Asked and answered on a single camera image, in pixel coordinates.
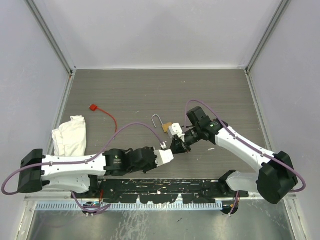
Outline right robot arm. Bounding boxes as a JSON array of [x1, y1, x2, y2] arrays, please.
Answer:
[[167, 106, 298, 205]]

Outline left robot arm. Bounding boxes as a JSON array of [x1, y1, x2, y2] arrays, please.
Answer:
[[17, 147, 171, 198]]

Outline brass padlock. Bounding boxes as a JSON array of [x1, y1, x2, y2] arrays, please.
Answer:
[[151, 114, 173, 133]]

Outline white cloth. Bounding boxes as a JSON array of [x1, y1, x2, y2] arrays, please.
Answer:
[[51, 115, 87, 157]]

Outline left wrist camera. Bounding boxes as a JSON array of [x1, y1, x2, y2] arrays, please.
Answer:
[[153, 141, 174, 167]]

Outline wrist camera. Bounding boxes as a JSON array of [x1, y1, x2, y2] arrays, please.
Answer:
[[167, 123, 185, 142], [153, 141, 174, 167]]

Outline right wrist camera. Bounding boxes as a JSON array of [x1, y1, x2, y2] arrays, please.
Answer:
[[167, 123, 185, 142]]

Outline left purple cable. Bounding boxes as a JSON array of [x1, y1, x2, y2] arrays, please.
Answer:
[[1, 122, 168, 196]]

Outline purple cable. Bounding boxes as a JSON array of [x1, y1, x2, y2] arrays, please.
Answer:
[[1, 122, 168, 196], [184, 99, 307, 193]]

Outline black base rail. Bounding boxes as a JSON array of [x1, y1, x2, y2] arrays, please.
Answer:
[[94, 177, 241, 205]]

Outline slotted cable duct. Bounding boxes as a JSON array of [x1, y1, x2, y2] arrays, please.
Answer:
[[35, 200, 223, 211]]

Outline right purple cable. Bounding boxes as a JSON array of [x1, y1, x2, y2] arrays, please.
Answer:
[[184, 99, 307, 193]]

